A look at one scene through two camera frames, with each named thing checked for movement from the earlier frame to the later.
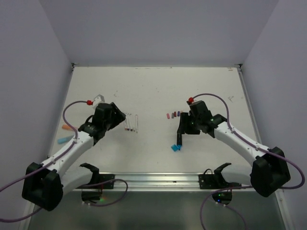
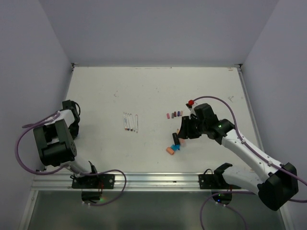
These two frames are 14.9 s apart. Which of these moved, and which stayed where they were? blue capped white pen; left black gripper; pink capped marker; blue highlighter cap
Moved: left black gripper
Stayed: pink capped marker; blue capped white pen; blue highlighter cap
